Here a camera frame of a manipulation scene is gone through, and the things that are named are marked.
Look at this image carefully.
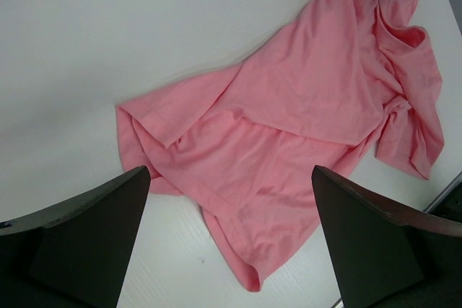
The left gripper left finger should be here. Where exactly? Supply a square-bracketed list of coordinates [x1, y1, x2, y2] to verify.
[1, 166, 150, 307]

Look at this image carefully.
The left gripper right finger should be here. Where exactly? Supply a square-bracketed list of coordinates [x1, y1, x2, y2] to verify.
[312, 166, 461, 307]

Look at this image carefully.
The pink t shirt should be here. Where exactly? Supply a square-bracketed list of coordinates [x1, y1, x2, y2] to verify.
[116, 0, 444, 292]

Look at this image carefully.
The right aluminium side rail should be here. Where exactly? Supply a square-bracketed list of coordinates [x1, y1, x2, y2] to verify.
[423, 172, 462, 213]

